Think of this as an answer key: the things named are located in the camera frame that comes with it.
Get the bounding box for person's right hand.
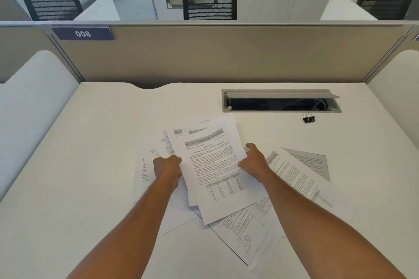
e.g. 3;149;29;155
237;143;274;185

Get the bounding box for printed sheet with grey table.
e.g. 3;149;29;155
178;128;268;226

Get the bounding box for grey desk cable tray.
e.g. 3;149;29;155
222;89;342;113

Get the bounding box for blue number sign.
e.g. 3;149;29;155
51;26;116;41

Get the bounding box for white cables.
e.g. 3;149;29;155
288;98;328;111

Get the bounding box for pile of scattered white papers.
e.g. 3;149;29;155
135;113;353;271

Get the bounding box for person's right forearm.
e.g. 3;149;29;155
260;170;407;279

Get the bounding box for person's left forearm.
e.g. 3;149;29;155
65;175;180;279

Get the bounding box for white side divider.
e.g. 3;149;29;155
0;50;80;201
320;0;378;21
366;49;419;152
73;0;121;21

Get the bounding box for person's left hand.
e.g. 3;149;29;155
153;155;183;188

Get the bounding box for beige desk partition panel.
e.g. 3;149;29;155
0;24;83;84
50;23;416;90

